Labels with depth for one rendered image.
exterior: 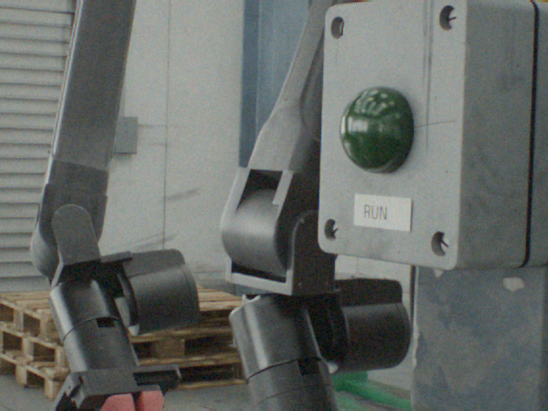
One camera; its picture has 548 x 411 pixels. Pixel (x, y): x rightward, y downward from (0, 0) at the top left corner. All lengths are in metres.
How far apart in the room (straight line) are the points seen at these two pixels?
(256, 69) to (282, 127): 8.55
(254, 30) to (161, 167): 1.28
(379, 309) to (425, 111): 0.48
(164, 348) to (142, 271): 5.12
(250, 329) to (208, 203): 8.41
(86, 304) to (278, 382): 0.31
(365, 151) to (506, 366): 0.10
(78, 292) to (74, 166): 0.12
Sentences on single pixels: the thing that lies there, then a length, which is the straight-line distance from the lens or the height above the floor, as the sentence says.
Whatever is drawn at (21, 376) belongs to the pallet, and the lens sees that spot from 6.39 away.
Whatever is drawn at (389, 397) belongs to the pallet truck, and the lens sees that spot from 5.97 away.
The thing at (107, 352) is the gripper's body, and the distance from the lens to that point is 1.06.
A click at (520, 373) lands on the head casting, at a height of 1.20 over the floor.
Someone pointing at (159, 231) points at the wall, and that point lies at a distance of 9.04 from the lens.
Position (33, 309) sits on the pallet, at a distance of 6.13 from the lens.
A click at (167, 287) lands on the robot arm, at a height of 1.15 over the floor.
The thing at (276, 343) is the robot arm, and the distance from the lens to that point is 0.83.
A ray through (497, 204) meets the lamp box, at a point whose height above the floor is 1.26.
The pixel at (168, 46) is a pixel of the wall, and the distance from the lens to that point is 9.06.
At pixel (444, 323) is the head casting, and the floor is 1.21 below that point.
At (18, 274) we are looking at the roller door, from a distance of 8.52.
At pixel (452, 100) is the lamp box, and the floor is 1.29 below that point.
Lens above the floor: 1.28
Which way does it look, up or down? 3 degrees down
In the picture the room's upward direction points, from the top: 2 degrees clockwise
